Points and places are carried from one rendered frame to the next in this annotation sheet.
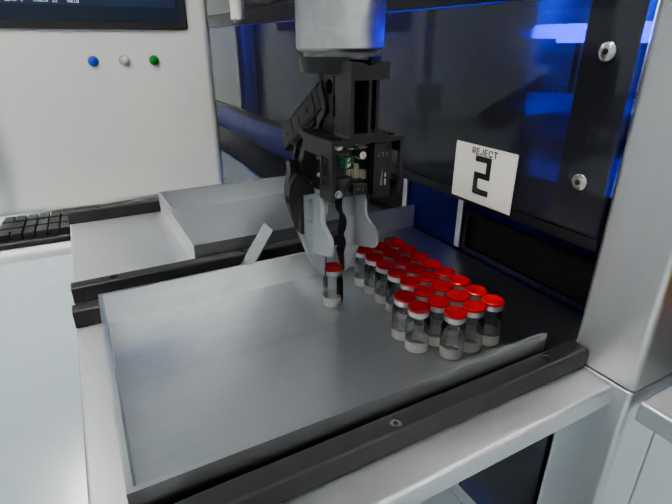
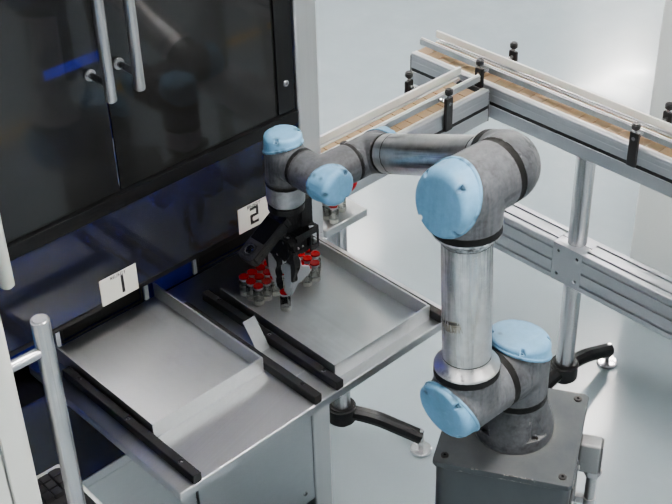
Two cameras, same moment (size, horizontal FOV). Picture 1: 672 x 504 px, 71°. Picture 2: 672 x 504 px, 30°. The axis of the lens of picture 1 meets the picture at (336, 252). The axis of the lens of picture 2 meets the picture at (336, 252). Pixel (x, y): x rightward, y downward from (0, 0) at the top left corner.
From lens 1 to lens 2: 252 cm
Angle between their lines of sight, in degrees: 87
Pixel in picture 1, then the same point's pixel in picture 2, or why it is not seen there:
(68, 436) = not seen: outside the picture
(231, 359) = (345, 327)
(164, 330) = (333, 355)
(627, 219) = not seen: hidden behind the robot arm
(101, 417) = (392, 348)
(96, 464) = (412, 338)
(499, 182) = (263, 210)
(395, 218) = (165, 296)
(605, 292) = not seen: hidden behind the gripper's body
